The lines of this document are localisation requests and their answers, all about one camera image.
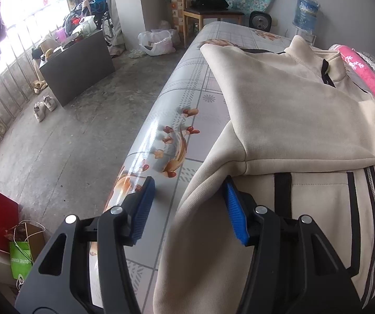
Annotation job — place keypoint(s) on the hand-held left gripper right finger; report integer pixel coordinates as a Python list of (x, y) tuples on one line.
[(236, 216)]

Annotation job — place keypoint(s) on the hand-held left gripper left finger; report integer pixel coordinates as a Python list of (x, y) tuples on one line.
[(143, 209)]

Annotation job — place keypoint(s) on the cream zip jacket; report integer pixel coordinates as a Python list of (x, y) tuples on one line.
[(289, 111)]

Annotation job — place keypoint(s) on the pile of clothes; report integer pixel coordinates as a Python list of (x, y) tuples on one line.
[(78, 14)]

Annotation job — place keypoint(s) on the brown paper bag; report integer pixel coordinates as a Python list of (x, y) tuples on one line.
[(36, 238)]

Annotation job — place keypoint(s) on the green paper bag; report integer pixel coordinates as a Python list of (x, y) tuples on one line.
[(20, 261)]

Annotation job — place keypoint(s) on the bed with floral sheet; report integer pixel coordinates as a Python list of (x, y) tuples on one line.
[(187, 81)]

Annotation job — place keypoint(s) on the red paper bag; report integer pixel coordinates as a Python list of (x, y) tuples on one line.
[(1, 219)]

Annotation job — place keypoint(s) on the dark cabinet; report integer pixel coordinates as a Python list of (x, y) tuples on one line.
[(79, 68)]

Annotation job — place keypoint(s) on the white plastic bag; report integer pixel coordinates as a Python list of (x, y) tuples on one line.
[(156, 41)]

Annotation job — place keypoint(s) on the wheelchair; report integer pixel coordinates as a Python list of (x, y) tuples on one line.
[(107, 26)]

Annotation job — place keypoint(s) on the white water dispenser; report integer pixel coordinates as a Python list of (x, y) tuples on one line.
[(305, 36)]

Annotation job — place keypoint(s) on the pink plastic cup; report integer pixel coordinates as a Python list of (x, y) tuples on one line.
[(60, 34)]

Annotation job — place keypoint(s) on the pink patterned blanket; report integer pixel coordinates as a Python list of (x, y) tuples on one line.
[(367, 72)]

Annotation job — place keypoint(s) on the metal window railing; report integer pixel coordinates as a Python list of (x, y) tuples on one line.
[(17, 59)]

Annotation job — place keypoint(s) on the wooden chair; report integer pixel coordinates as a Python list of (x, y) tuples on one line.
[(218, 12)]

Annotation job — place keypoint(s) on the blue water bottle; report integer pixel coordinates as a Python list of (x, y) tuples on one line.
[(307, 14)]

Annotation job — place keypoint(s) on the black cloth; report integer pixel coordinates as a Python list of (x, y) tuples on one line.
[(210, 3)]

